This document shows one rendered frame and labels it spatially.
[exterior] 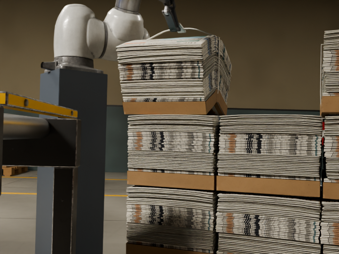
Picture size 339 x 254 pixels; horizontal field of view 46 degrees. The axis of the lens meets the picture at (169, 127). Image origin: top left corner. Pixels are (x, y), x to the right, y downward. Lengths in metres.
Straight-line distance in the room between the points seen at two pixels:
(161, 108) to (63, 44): 0.52
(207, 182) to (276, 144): 0.23
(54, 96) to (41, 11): 7.01
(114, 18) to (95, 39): 0.12
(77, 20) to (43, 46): 6.74
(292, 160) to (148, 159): 0.43
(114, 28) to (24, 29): 6.91
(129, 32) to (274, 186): 0.87
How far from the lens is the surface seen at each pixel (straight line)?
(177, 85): 1.26
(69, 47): 1.61
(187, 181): 1.22
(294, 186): 1.17
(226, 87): 1.54
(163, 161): 1.25
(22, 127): 0.84
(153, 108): 1.30
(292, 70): 8.33
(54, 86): 1.58
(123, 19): 1.67
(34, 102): 0.68
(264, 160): 1.17
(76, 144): 1.02
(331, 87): 1.16
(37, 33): 8.46
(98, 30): 1.65
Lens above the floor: 0.77
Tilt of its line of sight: 1 degrees up
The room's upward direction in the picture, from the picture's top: 1 degrees clockwise
